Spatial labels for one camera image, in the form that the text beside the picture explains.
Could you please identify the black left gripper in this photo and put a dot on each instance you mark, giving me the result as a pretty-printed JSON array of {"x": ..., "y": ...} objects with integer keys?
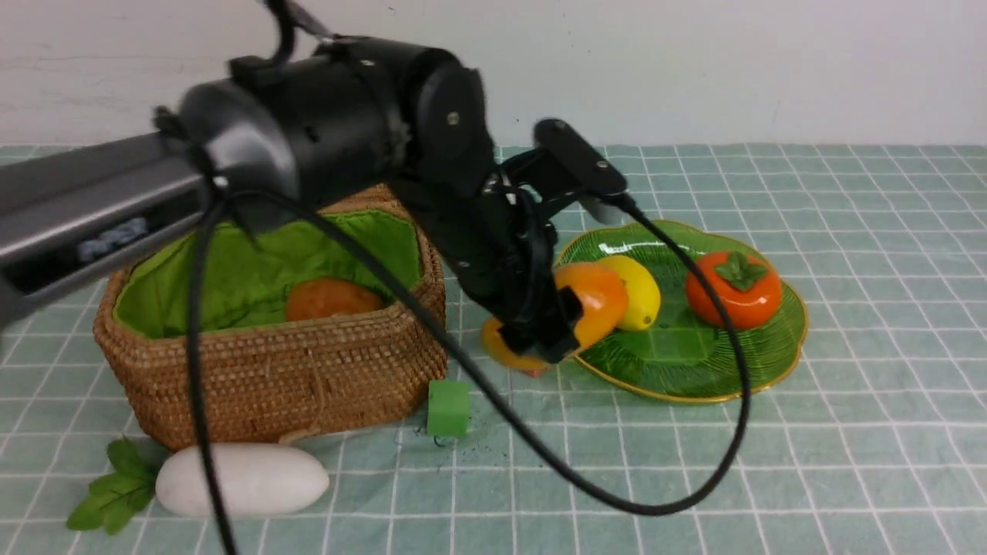
[{"x": 498, "y": 247}]

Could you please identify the orange yellow mango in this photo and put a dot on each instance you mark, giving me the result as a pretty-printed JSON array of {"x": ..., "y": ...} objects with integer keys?
[{"x": 592, "y": 299}]

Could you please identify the yellow lemon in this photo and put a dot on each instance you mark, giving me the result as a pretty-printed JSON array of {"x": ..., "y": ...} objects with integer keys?
[{"x": 644, "y": 295}]

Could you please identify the orange persimmon with green calyx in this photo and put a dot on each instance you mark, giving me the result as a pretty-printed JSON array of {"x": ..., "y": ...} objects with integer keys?
[{"x": 750, "y": 289}]

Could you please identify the white radish with green leaves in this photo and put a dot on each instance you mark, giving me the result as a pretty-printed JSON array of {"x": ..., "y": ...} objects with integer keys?
[{"x": 254, "y": 479}]

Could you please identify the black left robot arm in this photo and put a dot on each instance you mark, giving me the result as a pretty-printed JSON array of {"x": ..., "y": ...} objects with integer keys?
[{"x": 361, "y": 113}]

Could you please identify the green foam cube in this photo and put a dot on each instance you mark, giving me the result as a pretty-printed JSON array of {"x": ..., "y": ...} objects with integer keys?
[{"x": 448, "y": 409}]

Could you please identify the green glass leaf plate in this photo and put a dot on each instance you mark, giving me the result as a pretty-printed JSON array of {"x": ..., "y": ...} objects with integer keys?
[{"x": 680, "y": 358}]

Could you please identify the woven rattan basket green lining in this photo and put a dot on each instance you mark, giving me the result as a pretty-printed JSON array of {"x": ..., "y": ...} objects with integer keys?
[{"x": 265, "y": 379}]

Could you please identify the teal checkered tablecloth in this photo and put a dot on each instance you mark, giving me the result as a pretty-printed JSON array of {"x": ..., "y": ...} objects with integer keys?
[{"x": 874, "y": 445}]

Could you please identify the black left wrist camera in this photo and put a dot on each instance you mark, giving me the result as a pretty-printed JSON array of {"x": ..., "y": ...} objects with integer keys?
[{"x": 569, "y": 170}]

